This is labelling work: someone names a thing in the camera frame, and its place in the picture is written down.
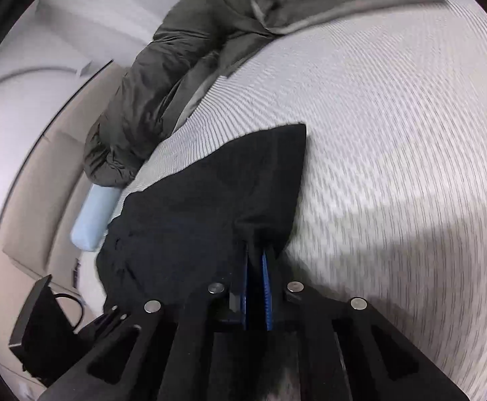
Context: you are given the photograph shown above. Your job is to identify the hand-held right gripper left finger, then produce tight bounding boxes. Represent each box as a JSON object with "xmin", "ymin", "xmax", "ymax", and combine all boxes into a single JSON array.
[{"xmin": 38, "ymin": 246, "xmax": 251, "ymax": 401}]

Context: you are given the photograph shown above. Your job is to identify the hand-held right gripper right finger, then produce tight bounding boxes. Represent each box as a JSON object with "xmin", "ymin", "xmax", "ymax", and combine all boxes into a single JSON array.
[{"xmin": 261, "ymin": 247, "xmax": 470, "ymax": 401}]

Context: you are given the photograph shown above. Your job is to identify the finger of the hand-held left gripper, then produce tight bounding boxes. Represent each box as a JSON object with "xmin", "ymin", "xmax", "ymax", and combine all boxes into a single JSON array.
[{"xmin": 76, "ymin": 306, "xmax": 129, "ymax": 340}]

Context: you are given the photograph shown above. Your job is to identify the black pants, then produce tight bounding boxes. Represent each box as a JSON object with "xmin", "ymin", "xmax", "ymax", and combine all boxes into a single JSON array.
[{"xmin": 96, "ymin": 123, "xmax": 308, "ymax": 326}]

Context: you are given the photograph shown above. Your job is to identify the light blue pillow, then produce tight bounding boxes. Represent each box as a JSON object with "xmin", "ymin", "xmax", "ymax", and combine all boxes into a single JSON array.
[{"xmin": 70, "ymin": 184, "xmax": 121, "ymax": 252}]

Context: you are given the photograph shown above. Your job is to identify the white textured mattress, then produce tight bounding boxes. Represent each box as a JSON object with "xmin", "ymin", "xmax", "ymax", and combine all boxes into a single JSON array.
[{"xmin": 76, "ymin": 0, "xmax": 487, "ymax": 401}]

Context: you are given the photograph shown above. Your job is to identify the grey puffer jacket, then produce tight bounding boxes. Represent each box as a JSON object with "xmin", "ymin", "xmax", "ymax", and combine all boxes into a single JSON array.
[{"xmin": 82, "ymin": 0, "xmax": 447, "ymax": 188}]

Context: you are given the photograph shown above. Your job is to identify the white wardrobe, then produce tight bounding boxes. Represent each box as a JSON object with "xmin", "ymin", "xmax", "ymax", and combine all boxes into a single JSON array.
[{"xmin": 34, "ymin": 0, "xmax": 211, "ymax": 76}]

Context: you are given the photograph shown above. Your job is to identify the black cable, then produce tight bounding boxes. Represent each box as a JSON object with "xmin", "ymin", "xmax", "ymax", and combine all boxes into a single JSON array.
[{"xmin": 52, "ymin": 293, "xmax": 86, "ymax": 331}]

